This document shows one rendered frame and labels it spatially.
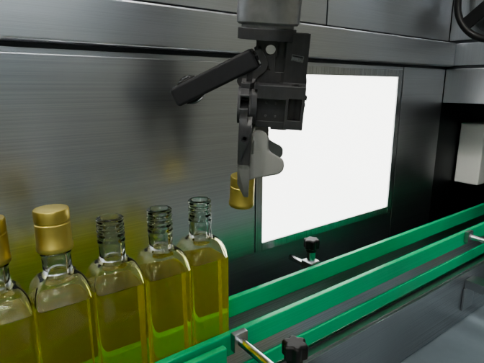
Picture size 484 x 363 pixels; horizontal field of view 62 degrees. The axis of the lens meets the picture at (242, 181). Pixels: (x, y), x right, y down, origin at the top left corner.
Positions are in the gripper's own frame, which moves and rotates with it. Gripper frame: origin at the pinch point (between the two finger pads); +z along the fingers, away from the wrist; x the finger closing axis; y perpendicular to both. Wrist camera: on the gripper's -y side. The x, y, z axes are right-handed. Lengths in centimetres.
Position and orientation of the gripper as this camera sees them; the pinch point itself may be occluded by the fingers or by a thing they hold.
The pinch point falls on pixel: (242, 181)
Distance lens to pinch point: 55.8
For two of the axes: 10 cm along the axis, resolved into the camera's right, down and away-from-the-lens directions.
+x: 0.7, -3.7, 9.3
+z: -0.5, 9.3, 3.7
